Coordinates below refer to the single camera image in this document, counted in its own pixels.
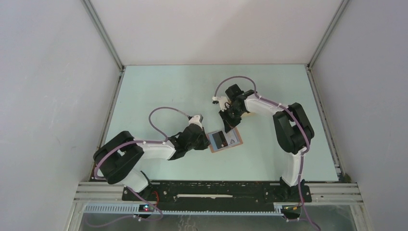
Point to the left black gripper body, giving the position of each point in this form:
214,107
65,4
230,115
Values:
199,144

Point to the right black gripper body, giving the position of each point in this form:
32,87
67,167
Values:
232,114

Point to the black credit card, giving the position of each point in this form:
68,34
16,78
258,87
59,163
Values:
219,140

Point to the orange leather card holder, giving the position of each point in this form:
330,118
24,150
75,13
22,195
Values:
233,138

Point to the beige oval tray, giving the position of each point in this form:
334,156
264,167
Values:
246,114

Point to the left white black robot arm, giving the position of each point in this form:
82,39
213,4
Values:
116,160

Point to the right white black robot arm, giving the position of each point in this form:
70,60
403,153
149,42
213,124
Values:
292,127

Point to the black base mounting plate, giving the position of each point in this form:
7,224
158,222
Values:
249,195

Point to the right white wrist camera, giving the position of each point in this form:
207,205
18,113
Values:
222,101

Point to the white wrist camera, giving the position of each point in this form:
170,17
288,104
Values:
196,119
222,101

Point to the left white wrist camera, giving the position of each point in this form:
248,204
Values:
196,119

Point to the white slotted cable duct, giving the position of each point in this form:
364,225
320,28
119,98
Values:
136,209

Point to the aluminium frame rail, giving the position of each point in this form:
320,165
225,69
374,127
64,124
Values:
321,193

